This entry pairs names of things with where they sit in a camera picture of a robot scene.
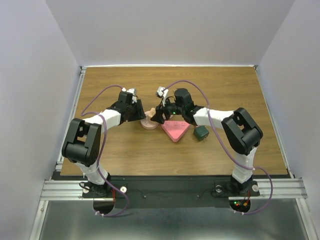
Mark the round pink power strip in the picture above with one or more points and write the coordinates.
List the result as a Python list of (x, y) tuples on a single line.
[(148, 124)]

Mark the pink triangular power strip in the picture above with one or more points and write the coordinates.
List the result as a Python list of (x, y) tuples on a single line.
[(175, 129)]

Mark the dark green plug adapter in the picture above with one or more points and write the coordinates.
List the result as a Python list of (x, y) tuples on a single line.
[(200, 133)]

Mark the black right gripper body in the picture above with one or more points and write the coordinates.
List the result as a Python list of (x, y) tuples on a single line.
[(172, 108)]

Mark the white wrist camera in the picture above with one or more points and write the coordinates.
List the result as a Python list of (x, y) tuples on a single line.
[(133, 91), (162, 93)]

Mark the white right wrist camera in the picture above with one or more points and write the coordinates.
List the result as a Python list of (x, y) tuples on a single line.
[(162, 93)]

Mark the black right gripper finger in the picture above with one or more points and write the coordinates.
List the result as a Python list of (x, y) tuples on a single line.
[(159, 110), (158, 118)]

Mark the beige cube socket adapter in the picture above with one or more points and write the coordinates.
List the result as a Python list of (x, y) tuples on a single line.
[(149, 114)]

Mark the aluminium table edge rail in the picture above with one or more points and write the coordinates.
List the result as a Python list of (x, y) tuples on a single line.
[(60, 159)]

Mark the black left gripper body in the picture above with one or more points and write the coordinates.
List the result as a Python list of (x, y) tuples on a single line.
[(130, 109)]

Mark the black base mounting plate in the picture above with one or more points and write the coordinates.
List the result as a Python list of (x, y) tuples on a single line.
[(155, 192)]

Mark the aluminium front frame rail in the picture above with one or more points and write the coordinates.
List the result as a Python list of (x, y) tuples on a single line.
[(283, 188)]

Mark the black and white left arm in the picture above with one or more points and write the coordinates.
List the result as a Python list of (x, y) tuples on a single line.
[(81, 145)]

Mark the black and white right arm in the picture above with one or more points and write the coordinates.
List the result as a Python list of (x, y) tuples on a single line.
[(242, 132)]

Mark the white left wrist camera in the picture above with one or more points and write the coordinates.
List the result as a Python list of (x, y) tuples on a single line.
[(133, 91)]

